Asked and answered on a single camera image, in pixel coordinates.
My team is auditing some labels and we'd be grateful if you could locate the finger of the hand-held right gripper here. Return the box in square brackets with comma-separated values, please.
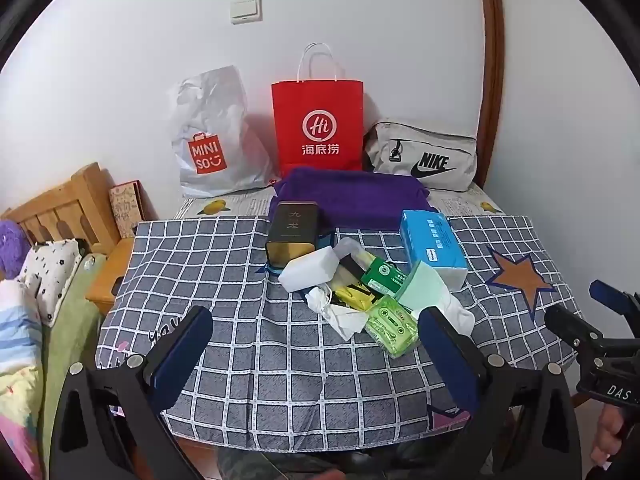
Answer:
[544, 304, 609, 359]
[589, 279, 640, 324]

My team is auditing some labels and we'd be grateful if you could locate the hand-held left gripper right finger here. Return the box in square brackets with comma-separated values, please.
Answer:
[417, 306, 583, 480]

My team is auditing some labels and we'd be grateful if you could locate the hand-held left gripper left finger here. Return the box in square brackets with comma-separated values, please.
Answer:
[54, 305, 216, 480]

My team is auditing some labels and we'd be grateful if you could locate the light green tissue packet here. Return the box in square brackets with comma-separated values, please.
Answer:
[364, 294, 420, 358]

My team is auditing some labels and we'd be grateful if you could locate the dark green packet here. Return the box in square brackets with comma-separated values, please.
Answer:
[360, 258, 412, 297]

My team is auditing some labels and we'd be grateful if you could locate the yellow pouch with black stripes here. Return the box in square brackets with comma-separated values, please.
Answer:
[330, 255, 382, 312]

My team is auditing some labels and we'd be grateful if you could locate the white tissue block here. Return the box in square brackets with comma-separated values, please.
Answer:
[278, 246, 338, 293]

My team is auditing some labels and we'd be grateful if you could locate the person's right hand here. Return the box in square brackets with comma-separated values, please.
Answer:
[590, 402, 640, 468]

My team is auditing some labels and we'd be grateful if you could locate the grey checked cloth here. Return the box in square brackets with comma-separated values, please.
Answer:
[95, 215, 583, 453]

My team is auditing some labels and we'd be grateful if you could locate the wooden nightstand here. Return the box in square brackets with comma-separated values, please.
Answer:
[85, 237, 136, 316]

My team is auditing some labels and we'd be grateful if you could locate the blue tissue pack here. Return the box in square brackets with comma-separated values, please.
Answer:
[399, 209, 469, 291]

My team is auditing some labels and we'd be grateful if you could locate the green bed sheet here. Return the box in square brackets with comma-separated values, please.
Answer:
[40, 255, 108, 471]

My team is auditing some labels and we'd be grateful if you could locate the crumpled white tissue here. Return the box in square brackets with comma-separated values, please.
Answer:
[306, 285, 371, 341]

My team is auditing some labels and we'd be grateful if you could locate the white floral pillow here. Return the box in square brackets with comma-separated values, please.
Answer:
[19, 239, 83, 328]

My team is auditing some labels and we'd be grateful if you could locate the patterned pink book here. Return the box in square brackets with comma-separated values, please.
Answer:
[108, 180, 143, 238]

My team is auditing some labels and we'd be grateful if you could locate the mango print tablecloth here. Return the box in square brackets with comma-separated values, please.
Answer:
[172, 182, 506, 221]

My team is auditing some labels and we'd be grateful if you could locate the pastel striped blanket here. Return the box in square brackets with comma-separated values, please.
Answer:
[0, 280, 46, 480]

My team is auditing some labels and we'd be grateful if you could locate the dark green tin box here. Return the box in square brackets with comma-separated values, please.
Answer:
[265, 201, 321, 267]

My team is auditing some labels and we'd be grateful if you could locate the purple towel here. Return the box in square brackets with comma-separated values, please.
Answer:
[270, 167, 438, 233]

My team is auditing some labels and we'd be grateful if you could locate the wooden bed headboard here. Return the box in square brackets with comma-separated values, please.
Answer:
[0, 161, 121, 256]

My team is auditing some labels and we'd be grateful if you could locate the purple fluffy cushion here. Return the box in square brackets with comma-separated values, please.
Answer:
[0, 220, 32, 281]

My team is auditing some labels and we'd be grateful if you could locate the grey waist bag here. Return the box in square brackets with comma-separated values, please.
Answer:
[363, 119, 479, 192]

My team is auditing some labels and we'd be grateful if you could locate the white plastic shopping bag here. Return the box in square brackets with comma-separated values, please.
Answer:
[167, 65, 275, 199]

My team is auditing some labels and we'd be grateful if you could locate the red paper shopping bag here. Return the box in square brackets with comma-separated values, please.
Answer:
[271, 42, 365, 178]

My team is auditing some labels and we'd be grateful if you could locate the brown wooden door frame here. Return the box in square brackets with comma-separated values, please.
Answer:
[475, 0, 506, 188]

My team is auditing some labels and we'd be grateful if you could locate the white light switch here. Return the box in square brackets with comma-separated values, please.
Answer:
[230, 0, 263, 24]

